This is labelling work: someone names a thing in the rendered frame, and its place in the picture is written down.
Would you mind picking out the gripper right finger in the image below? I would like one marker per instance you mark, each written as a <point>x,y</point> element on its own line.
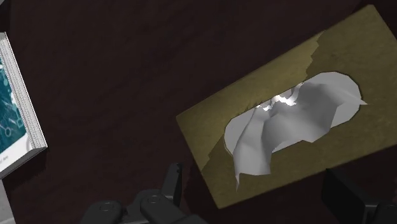
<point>347,198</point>

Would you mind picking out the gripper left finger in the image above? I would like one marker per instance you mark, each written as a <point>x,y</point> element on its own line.
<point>161,203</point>

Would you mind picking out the olive tissue box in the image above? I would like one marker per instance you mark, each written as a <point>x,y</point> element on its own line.
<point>341,56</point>

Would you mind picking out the teal cover book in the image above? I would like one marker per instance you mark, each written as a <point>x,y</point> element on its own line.
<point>9,124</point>

